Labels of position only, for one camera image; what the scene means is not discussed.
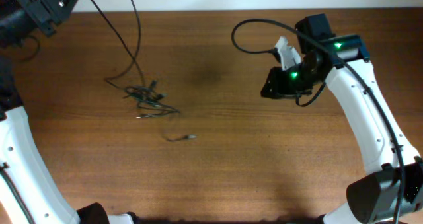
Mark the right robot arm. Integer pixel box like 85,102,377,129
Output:
261,14,422,223

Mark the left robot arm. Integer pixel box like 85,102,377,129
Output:
1,0,138,223

